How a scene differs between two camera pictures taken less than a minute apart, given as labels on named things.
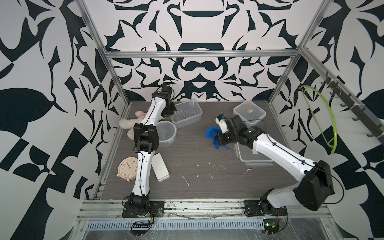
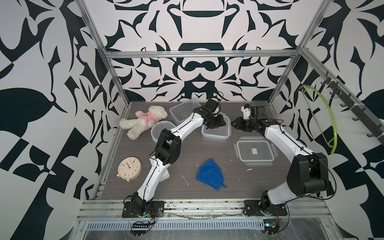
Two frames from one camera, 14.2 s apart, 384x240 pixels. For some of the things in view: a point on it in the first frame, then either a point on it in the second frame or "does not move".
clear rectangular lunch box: (250, 112) -> (181, 112)
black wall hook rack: (359, 110) does not move
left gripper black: (173, 110) -> (219, 122)
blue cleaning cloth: (211, 133) -> (210, 174)
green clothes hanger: (327, 104) does not move
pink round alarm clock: (127, 168) does not move
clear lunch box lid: (250, 158) does not move
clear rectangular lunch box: (187, 113) -> (219, 134)
